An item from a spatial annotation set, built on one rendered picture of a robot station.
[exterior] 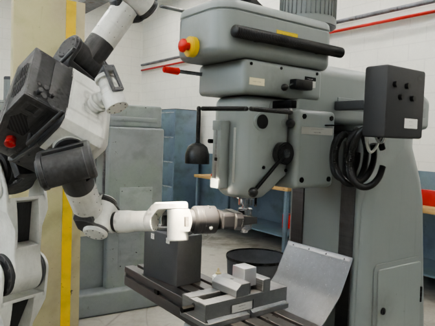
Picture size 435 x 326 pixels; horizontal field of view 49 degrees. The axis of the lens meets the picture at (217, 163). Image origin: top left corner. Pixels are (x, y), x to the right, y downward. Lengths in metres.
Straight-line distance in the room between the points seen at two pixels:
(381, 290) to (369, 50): 5.01
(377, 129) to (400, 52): 4.87
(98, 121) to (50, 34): 1.68
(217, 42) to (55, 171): 0.56
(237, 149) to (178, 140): 7.36
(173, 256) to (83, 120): 0.66
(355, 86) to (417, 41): 4.47
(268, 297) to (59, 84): 0.93
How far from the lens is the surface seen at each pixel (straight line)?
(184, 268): 1.84
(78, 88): 1.50
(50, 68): 1.48
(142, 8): 1.68
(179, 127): 8.80
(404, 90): 1.53
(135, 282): 2.04
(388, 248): 1.85
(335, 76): 1.69
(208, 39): 1.39
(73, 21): 3.15
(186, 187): 8.96
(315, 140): 1.60
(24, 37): 3.05
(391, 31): 6.44
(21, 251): 1.72
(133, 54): 11.49
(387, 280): 1.86
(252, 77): 1.41
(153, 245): 1.92
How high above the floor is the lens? 1.50
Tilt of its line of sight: 3 degrees down
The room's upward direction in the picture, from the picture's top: 2 degrees clockwise
